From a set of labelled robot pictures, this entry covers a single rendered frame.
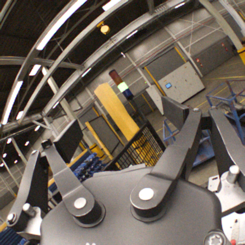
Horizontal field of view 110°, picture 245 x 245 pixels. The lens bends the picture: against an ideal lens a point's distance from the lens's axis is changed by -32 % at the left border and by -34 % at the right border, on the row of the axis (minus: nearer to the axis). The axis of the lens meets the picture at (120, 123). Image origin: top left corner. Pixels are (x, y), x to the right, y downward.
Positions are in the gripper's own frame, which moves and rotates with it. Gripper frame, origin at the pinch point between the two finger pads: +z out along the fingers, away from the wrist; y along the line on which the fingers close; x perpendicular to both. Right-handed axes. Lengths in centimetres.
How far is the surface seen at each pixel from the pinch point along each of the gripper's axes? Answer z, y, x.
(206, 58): 1191, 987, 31
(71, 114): 670, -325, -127
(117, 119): 74, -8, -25
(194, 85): 683, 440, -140
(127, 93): 88, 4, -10
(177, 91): 711, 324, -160
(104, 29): 204, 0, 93
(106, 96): 77, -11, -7
